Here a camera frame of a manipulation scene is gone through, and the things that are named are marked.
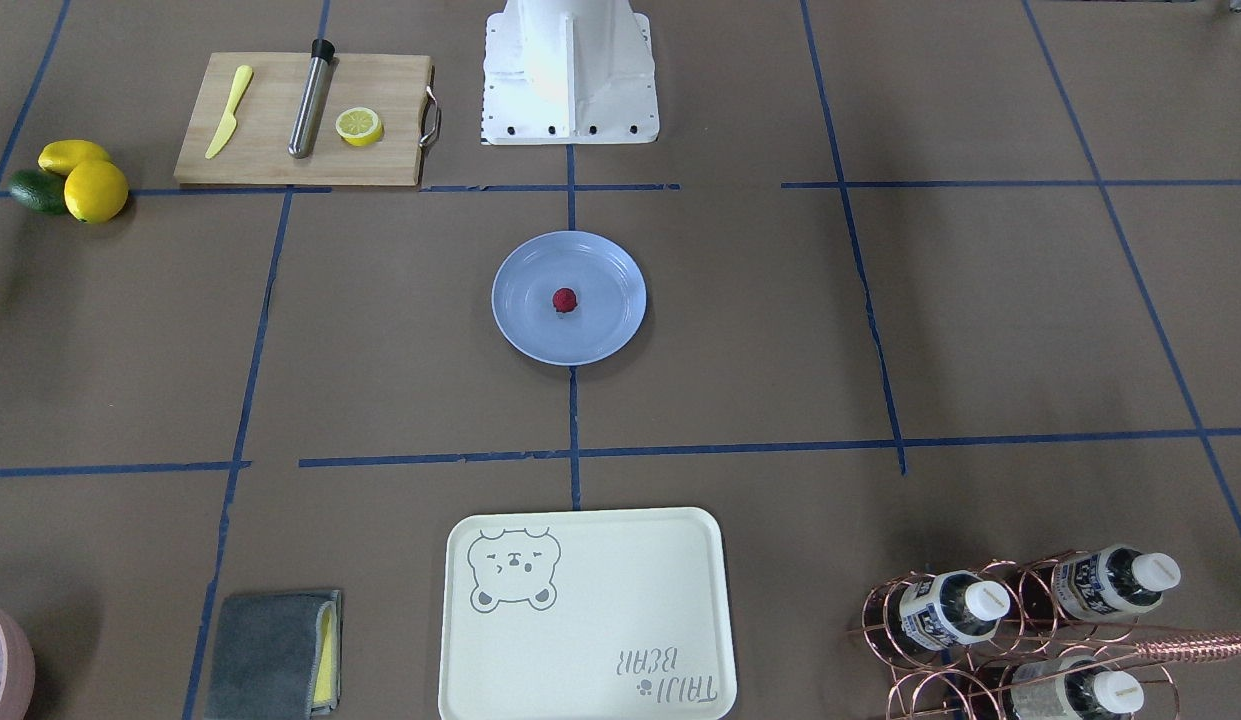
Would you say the red strawberry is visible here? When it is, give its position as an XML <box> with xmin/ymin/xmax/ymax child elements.
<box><xmin>551</xmin><ymin>287</ymin><xmax>578</xmax><ymax>315</ymax></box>

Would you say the yellow plastic knife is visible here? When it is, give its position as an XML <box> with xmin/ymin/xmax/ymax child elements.
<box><xmin>204</xmin><ymin>65</ymin><xmax>254</xmax><ymax>160</ymax></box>

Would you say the tea bottle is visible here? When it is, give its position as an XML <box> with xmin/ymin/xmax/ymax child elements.
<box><xmin>1001</xmin><ymin>655</ymin><xmax>1145</xmax><ymax>719</ymax></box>
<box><xmin>1050</xmin><ymin>544</ymin><xmax>1181</xmax><ymax>623</ymax></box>
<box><xmin>886</xmin><ymin>570</ymin><xmax>1011</xmax><ymax>655</ymax></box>

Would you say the cream bear tray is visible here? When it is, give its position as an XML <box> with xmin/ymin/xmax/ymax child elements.
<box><xmin>438</xmin><ymin>506</ymin><xmax>738</xmax><ymax>719</ymax></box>

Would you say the grey folded cloth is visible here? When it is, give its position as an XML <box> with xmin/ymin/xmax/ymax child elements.
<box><xmin>204</xmin><ymin>588</ymin><xmax>344</xmax><ymax>719</ymax></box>

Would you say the pink bowl of ice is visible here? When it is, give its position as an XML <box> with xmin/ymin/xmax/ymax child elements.
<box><xmin>0</xmin><ymin>610</ymin><xmax>36</xmax><ymax>719</ymax></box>

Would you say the green lime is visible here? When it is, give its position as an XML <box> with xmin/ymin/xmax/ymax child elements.
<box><xmin>7</xmin><ymin>169</ymin><xmax>69</xmax><ymax>217</ymax></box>

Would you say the wooden cutting board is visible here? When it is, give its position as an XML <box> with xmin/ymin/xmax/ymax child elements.
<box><xmin>172</xmin><ymin>52</ymin><xmax>443</xmax><ymax>187</ymax></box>

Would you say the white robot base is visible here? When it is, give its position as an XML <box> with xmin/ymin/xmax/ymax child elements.
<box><xmin>480</xmin><ymin>1</ymin><xmax>661</xmax><ymax>146</ymax></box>

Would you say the steel muddler rod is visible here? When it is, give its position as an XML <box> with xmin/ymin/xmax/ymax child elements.
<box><xmin>287</xmin><ymin>38</ymin><xmax>335</xmax><ymax>159</ymax></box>

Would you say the oval yellow lemon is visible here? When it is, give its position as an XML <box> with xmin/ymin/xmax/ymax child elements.
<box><xmin>38</xmin><ymin>138</ymin><xmax>112</xmax><ymax>178</ymax></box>

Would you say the copper wire bottle rack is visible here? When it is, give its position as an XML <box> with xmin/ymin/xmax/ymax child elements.
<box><xmin>844</xmin><ymin>550</ymin><xmax>1184</xmax><ymax>719</ymax></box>

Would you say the blue plate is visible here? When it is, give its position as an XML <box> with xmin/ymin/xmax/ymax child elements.
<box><xmin>489</xmin><ymin>231</ymin><xmax>648</xmax><ymax>366</ymax></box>

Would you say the tea bottle bottom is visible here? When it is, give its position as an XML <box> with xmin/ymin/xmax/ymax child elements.
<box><xmin>1001</xmin><ymin>655</ymin><xmax>1145</xmax><ymax>719</ymax></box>

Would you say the round yellow lemon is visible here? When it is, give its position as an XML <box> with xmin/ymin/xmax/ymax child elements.
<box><xmin>65</xmin><ymin>160</ymin><xmax>130</xmax><ymax>223</ymax></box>

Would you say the lemon half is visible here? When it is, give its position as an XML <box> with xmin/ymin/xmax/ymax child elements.
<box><xmin>335</xmin><ymin>106</ymin><xmax>383</xmax><ymax>146</ymax></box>

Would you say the copper bar spoon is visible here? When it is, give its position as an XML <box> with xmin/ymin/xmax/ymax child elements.
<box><xmin>1132</xmin><ymin>632</ymin><xmax>1241</xmax><ymax>664</ymax></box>

